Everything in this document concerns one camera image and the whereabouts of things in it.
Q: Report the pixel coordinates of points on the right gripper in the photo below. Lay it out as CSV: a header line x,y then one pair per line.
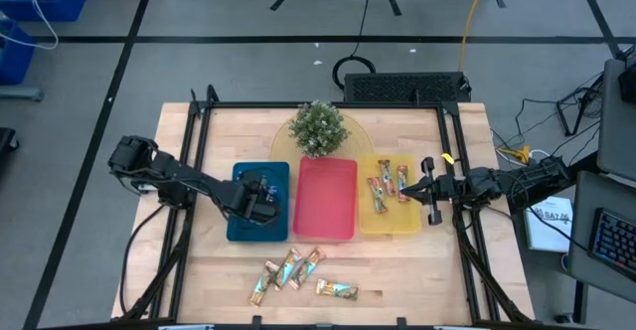
x,y
449,188

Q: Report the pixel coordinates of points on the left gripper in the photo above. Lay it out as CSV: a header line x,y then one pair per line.
x,y
251,201

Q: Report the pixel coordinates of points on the blue-ended granola bar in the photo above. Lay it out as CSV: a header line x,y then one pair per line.
x,y
271,193

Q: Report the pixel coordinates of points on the orange-ended granola bar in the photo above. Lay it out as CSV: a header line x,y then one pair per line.
x,y
338,289
305,269
288,268
258,290

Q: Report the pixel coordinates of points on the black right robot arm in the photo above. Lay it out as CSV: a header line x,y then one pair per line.
x,y
522,183

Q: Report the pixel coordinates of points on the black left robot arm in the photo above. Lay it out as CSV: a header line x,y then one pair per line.
x,y
174,171

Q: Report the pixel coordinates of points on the blue plastic bin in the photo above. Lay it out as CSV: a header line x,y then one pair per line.
x,y
238,231

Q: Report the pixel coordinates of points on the yellow plastic bin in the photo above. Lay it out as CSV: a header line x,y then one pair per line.
x,y
390,220

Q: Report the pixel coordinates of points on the pink-red plastic bin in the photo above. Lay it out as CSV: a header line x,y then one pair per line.
x,y
325,198

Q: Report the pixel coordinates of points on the round woven straw placemat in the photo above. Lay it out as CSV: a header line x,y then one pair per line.
x,y
360,141

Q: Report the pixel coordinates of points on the small green potted plant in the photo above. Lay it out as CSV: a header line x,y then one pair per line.
x,y
318,128

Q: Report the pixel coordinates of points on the yellow power plug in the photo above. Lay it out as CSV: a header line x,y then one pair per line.
x,y
514,155

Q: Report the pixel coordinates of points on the black perforated computer case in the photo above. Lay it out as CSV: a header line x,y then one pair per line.
x,y
405,87

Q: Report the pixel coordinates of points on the white printed booklet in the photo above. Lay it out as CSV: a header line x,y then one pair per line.
x,y
546,230

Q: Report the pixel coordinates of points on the black tripod stand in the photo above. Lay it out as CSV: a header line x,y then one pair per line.
x,y
571,111

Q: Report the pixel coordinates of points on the grey desk with keyboard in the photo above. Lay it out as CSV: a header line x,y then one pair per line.
x,y
586,250

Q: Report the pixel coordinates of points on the black backlit keyboard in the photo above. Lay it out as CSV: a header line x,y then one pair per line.
x,y
616,243

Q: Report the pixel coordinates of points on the grey desk top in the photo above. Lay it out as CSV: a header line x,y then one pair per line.
x,y
616,131

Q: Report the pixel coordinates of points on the black device on desk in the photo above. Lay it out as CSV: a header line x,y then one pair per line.
x,y
628,81

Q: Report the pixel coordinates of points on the grey metal floor bar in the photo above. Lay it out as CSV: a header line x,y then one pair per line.
x,y
20,94

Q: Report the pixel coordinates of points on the black aluminium table frame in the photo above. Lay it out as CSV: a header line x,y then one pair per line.
x,y
323,105

